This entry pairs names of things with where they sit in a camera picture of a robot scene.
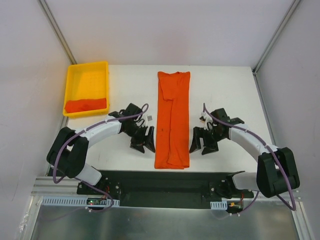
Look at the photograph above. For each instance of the rolled orange t shirt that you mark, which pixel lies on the rolled orange t shirt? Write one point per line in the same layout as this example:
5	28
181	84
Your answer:
83	105

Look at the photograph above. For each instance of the white cable duct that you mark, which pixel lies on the white cable duct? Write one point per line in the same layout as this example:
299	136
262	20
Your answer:
66	201
219	205

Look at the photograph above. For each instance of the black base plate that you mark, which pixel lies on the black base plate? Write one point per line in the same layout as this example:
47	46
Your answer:
159	189

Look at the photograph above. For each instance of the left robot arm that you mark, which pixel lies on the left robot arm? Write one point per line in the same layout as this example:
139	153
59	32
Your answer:
68	152

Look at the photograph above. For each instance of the orange t shirt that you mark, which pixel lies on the orange t shirt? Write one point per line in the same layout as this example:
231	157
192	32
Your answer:
172	129
83	105

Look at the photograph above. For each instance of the aluminium frame post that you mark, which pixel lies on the aluminium frame post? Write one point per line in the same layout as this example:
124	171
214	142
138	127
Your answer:
279	30
57	30

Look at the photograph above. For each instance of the left white cable duct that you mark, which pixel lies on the left white cable duct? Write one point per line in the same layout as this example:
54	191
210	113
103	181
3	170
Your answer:
66	201

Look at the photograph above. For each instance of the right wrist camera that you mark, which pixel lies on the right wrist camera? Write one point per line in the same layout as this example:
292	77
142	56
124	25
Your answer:
207	121

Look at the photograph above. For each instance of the aluminium front rail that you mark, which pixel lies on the aluminium front rail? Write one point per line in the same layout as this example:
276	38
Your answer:
44	186

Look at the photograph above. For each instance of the yellow plastic bin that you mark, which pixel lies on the yellow plastic bin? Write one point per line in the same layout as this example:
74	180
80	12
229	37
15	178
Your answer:
87	81

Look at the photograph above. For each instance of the left aluminium frame post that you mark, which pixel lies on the left aluminium frame post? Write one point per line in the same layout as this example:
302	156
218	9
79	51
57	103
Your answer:
57	30

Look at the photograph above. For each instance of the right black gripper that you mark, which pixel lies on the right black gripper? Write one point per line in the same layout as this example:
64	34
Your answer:
204	134

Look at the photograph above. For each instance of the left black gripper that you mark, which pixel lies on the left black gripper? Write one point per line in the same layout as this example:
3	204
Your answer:
141	133

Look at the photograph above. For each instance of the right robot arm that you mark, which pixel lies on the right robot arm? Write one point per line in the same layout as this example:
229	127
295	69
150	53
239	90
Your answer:
276	171

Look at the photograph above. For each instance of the right aluminium frame post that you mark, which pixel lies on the right aluminium frame post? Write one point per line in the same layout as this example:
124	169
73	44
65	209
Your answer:
279	30

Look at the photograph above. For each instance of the right white cable duct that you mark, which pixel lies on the right white cable duct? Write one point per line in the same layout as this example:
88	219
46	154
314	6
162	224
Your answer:
219	205

